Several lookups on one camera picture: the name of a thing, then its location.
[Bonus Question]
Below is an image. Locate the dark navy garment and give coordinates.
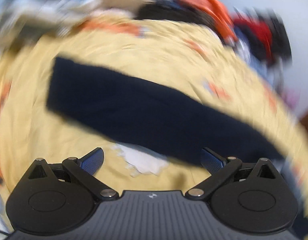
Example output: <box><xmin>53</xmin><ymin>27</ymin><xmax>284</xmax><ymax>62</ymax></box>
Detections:
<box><xmin>46</xmin><ymin>57</ymin><xmax>284</xmax><ymax>165</ymax></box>

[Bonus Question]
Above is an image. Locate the pile of dark red clothes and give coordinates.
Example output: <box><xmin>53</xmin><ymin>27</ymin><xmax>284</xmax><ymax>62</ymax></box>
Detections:
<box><xmin>232</xmin><ymin>10</ymin><xmax>292</xmax><ymax>66</ymax></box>

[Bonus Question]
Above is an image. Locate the yellow carrot print quilt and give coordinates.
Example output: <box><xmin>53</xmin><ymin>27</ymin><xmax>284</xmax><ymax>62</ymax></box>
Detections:
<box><xmin>0</xmin><ymin>16</ymin><xmax>308</xmax><ymax>217</ymax></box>

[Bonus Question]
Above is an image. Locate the orange plastic bag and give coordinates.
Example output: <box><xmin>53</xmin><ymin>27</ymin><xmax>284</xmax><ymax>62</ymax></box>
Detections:
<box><xmin>180</xmin><ymin>0</ymin><xmax>238</xmax><ymax>42</ymax></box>

